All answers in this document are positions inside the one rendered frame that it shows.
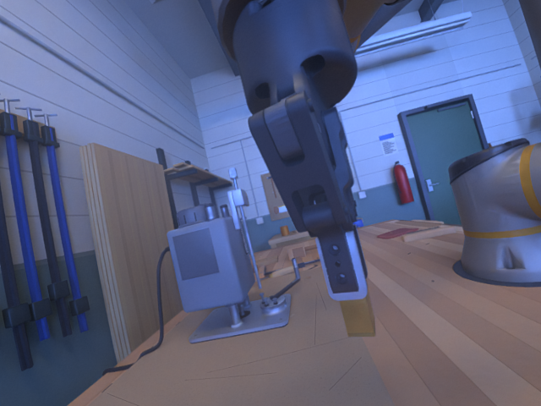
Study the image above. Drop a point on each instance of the grey depth stop turret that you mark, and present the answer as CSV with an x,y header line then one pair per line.
x,y
272,303

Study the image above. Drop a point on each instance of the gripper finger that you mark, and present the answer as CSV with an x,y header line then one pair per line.
x,y
336,262

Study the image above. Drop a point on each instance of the white notice with blue header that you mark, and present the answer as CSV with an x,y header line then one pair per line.
x,y
387,145

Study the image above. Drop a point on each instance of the red flat piece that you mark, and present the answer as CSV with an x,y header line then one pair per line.
x,y
397,233

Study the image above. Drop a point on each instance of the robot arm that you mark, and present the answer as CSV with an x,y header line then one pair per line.
x,y
494,220

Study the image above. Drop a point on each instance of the wooden jig pieces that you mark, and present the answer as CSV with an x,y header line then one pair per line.
x,y
287,258

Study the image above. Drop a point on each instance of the pale wooden block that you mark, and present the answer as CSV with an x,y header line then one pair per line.
x,y
289,241

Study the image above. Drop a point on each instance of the red fire extinguisher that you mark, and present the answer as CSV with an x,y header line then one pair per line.
x,y
403,184

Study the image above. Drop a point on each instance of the black shelf rack wooden top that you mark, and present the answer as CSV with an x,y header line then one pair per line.
x,y
190,175

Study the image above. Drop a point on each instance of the black bar clamp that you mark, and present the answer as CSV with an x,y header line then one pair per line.
x,y
46,220
14,296

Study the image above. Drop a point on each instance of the small blue object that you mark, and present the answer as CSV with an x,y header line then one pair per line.
x,y
358,223

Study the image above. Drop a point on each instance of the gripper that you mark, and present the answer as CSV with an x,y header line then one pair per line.
x,y
291,55

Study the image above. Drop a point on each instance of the silver depth rod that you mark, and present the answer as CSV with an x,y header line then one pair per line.
x,y
249,237

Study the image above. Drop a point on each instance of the blue bar clamp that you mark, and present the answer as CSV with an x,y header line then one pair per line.
x,y
63,220
23,220

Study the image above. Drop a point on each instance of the grey plunge router body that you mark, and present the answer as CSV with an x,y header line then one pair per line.
x,y
203,262

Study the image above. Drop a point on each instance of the leaning plywood sheets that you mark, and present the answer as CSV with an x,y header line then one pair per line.
x,y
127,245

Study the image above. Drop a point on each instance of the grey router base plate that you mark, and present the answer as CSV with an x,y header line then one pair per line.
x,y
249,323

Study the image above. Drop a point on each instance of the brown tin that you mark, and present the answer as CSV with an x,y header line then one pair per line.
x,y
285,231

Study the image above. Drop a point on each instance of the brown wall tool board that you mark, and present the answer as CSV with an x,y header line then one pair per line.
x,y
274,199

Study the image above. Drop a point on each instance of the green door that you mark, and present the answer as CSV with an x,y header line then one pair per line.
x,y
444,160

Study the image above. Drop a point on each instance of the yellow setup block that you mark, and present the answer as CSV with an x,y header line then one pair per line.
x,y
359,315

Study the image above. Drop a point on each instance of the light wooden strips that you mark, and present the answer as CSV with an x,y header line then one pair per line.
x,y
424,228

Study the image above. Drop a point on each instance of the white ceiling light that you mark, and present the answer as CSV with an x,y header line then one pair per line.
x,y
414,31

